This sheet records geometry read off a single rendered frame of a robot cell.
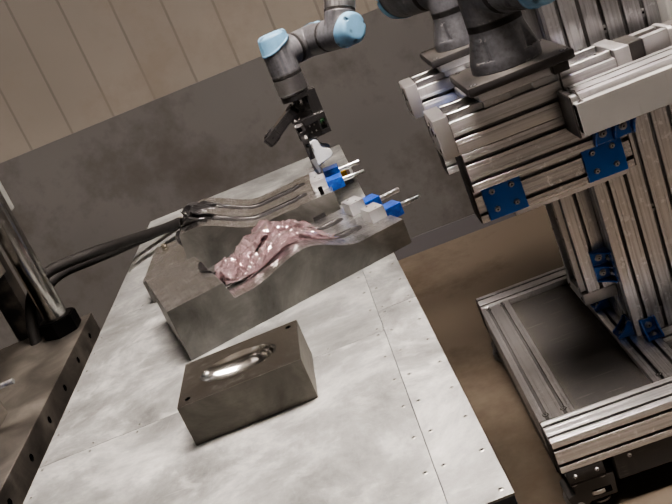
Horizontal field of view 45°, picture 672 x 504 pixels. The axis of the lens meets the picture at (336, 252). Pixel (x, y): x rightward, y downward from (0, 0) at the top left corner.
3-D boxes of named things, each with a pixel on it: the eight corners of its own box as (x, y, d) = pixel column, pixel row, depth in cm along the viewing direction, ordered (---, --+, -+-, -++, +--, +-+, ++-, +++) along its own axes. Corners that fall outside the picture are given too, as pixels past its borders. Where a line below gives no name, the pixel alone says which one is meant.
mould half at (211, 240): (337, 197, 218) (318, 151, 213) (347, 225, 193) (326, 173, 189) (165, 267, 219) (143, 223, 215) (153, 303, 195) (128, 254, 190)
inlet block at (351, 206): (397, 198, 187) (389, 177, 185) (407, 201, 183) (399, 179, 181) (349, 223, 184) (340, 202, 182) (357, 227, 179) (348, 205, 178)
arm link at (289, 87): (273, 84, 195) (273, 80, 203) (281, 102, 196) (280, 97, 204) (302, 72, 195) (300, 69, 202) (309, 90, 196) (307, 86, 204)
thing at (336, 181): (366, 178, 200) (359, 158, 198) (369, 182, 195) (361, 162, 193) (317, 198, 200) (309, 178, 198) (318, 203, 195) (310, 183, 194)
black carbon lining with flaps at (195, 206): (307, 188, 210) (293, 154, 207) (311, 204, 195) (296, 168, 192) (183, 239, 211) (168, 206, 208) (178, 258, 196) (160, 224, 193)
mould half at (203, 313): (362, 222, 190) (345, 180, 186) (412, 242, 166) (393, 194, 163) (168, 324, 178) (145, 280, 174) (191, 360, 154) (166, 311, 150)
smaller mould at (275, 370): (312, 354, 137) (296, 319, 134) (318, 397, 122) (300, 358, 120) (202, 398, 137) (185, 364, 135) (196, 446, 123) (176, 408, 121)
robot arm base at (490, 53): (531, 45, 179) (518, 1, 176) (551, 52, 165) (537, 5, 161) (466, 71, 180) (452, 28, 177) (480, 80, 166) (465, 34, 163)
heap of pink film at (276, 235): (314, 225, 182) (301, 193, 180) (344, 238, 166) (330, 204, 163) (211, 278, 176) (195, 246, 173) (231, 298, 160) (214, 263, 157)
